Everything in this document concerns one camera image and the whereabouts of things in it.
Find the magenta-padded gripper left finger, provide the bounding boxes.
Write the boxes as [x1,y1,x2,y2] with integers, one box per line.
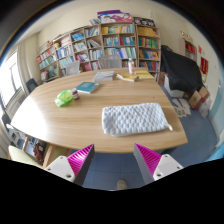
[44,143,96,187]

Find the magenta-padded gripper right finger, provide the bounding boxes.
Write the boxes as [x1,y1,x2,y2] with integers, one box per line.
[133,143,184,185]

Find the white waffle towel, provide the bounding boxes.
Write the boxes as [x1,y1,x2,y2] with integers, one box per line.
[101,102,174,137]

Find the cream seat chair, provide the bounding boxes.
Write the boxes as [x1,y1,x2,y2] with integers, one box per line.
[7,145,44,169]

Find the person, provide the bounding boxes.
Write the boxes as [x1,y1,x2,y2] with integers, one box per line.
[116,179,129,191]

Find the blue flat panel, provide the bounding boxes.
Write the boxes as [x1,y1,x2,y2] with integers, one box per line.
[206,140,224,163]

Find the papers on floor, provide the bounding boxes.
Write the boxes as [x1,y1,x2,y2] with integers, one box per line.
[171,97,192,119]

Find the green plastic bag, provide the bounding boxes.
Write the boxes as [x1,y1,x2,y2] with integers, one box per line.
[54,89,75,108]

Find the clear plastic bag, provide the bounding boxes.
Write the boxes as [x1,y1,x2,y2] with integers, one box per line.
[199,96,213,119]

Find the small red-lidded jar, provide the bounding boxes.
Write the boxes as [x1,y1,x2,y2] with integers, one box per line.
[70,87,80,101]

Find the white box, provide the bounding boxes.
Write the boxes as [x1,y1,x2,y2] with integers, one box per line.
[163,74,185,99]

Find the brown cardboard box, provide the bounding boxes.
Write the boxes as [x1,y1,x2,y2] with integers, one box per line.
[188,85,211,111]

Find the teal book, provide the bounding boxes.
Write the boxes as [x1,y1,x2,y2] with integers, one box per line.
[75,81,101,95]

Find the dark chair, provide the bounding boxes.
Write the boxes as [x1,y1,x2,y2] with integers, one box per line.
[25,77,39,94]

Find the yellow folder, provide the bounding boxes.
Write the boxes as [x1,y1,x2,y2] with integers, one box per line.
[134,68,156,81]

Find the yellow book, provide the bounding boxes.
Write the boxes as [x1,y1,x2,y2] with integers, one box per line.
[115,72,139,83]

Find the black cloth cover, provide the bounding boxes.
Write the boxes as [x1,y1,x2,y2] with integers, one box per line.
[160,44,204,95]

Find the grey office chair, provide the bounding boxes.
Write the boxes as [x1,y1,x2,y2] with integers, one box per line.
[64,60,82,77]

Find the grey book stack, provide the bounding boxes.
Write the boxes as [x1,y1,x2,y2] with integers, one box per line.
[92,70,116,83]

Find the window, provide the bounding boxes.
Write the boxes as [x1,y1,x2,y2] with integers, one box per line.
[0,51,24,108]

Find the clear plastic bottle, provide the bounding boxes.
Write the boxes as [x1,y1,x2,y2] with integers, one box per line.
[127,58,136,76]

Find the grey mesh chair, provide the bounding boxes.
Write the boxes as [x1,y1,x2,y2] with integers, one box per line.
[97,54,123,70]

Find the wooden bookshelf unit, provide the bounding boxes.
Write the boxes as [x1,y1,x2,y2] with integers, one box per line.
[35,9,162,83]

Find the red wall hanging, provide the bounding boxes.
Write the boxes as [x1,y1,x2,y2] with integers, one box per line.
[199,56,210,75]

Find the small wall shelf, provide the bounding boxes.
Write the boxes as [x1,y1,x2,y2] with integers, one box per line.
[180,31,198,62]

